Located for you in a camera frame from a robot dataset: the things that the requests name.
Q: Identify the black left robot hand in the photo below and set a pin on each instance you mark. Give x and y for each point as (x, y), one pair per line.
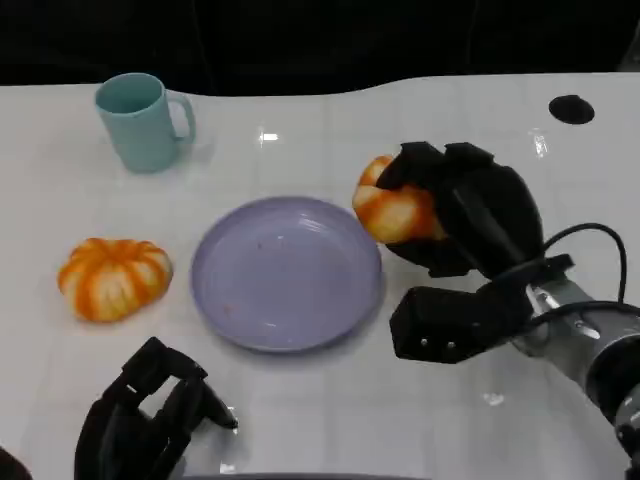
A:
(117, 430)

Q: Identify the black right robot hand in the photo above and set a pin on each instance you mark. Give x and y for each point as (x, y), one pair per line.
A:
(490, 210)

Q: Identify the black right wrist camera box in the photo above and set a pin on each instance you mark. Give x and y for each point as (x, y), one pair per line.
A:
(440, 325)

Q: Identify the orange and white bread roll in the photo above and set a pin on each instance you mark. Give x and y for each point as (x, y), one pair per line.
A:
(395, 215)
(115, 280)

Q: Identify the pale green mug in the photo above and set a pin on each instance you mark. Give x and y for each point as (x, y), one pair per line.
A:
(142, 127)

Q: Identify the black round table grommet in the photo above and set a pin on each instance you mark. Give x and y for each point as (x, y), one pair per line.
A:
(571, 107)

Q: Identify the lilac plate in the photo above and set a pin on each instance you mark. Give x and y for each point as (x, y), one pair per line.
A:
(285, 275)

